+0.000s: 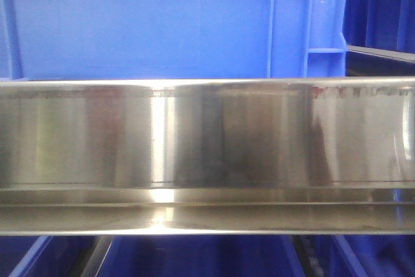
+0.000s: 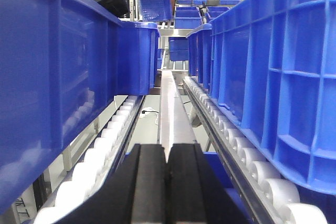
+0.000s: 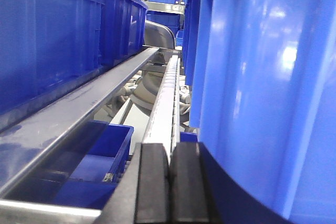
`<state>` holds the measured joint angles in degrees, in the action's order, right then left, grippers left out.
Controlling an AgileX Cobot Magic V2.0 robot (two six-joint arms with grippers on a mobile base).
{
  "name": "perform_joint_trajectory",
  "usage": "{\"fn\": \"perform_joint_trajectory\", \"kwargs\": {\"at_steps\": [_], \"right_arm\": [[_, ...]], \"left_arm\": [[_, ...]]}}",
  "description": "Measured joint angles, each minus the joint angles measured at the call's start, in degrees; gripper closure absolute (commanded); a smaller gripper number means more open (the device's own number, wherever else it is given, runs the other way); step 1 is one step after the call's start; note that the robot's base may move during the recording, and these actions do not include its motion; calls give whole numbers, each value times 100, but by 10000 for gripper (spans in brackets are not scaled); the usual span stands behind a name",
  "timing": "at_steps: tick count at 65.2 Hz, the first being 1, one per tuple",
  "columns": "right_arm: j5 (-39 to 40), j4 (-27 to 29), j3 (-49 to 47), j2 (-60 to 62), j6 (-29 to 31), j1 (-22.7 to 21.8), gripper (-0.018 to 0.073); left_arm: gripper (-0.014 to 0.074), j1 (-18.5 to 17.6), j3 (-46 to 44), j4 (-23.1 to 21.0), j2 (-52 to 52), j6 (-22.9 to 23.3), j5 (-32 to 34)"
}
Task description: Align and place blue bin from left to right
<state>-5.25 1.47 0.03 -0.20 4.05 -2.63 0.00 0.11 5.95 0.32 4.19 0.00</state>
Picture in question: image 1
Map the stainless steel shelf beam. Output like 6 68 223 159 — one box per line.
1 77 414 235

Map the blue lower middle bin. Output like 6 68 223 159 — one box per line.
99 235 305 276

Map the light blue upper bin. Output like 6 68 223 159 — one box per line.
1 0 347 80

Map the blue lower right bin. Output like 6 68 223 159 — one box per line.
312 235 414 276

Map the dark blue upper right bin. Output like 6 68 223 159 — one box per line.
344 0 414 53

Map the blue lower left bin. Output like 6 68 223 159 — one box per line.
1 236 96 276

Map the roller track rail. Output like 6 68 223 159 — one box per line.
291 235 325 277

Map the left steel divider rail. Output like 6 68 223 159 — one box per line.
80 235 114 277

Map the dark rear shelf rail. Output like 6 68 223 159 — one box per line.
346 45 414 77

